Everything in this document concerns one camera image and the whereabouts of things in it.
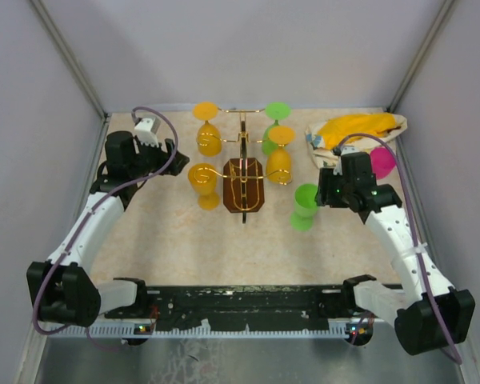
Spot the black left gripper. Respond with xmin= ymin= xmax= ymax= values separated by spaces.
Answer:
xmin=129 ymin=134 xmax=190 ymax=180

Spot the yellow wine glass hung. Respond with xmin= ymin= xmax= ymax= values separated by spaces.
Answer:
xmin=193 ymin=102 xmax=222 ymax=157

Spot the green wine glass hung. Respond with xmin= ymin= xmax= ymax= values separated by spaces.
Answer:
xmin=262 ymin=102 xmax=291 ymax=156

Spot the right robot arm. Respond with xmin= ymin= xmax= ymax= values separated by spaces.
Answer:
xmin=315 ymin=153 xmax=475 ymax=355

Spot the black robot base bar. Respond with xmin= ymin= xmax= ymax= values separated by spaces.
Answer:
xmin=105 ymin=285 xmax=363 ymax=322

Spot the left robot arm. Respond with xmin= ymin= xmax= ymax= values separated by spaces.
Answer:
xmin=26 ymin=130 xmax=190 ymax=335

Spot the wooden rack base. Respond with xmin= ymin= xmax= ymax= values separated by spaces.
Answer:
xmin=222 ymin=158 xmax=265 ymax=214

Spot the pink plastic wine glass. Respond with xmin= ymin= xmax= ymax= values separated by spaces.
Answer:
xmin=370 ymin=147 xmax=396 ymax=180

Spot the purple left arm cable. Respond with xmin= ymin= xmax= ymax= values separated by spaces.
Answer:
xmin=31 ymin=106 xmax=180 ymax=351

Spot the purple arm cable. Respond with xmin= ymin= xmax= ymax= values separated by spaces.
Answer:
xmin=31 ymin=106 xmax=180 ymax=351
xmin=334 ymin=134 xmax=463 ymax=364

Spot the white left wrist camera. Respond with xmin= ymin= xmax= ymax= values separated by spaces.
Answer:
xmin=134 ymin=117 xmax=160 ymax=147

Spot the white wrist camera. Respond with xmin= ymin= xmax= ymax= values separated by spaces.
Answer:
xmin=134 ymin=117 xmax=160 ymax=147
xmin=333 ymin=145 xmax=360 ymax=175

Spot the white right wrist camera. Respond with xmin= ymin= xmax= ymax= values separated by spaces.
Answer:
xmin=333 ymin=145 xmax=360 ymax=175

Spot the gold wire wine glass rack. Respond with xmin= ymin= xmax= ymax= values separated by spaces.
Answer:
xmin=189 ymin=102 xmax=295 ymax=223

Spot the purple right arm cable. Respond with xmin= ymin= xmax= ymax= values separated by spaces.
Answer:
xmin=334 ymin=134 xmax=463 ymax=364

